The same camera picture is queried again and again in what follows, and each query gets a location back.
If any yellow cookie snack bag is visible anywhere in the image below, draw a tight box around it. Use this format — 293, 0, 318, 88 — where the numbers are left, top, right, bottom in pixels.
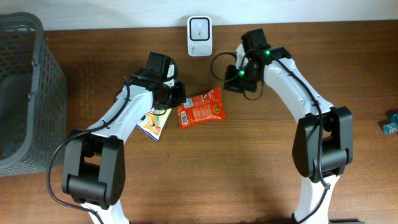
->
136, 108, 172, 142

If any grey plastic mesh basket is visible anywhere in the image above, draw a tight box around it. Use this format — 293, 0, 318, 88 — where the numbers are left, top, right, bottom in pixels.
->
1, 12, 68, 177

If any black right camera cable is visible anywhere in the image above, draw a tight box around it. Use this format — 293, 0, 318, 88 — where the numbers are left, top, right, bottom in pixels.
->
210, 51, 240, 83

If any red snack bag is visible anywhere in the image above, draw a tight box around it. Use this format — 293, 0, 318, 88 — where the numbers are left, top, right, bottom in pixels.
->
177, 87, 227, 129

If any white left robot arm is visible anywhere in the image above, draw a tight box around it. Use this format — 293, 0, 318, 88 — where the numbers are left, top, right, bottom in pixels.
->
61, 52, 186, 223

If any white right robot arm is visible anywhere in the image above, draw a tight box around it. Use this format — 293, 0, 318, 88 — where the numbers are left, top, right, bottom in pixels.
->
224, 29, 353, 223

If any blue liquid bottle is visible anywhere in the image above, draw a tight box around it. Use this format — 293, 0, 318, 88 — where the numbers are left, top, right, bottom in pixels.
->
382, 114, 398, 134

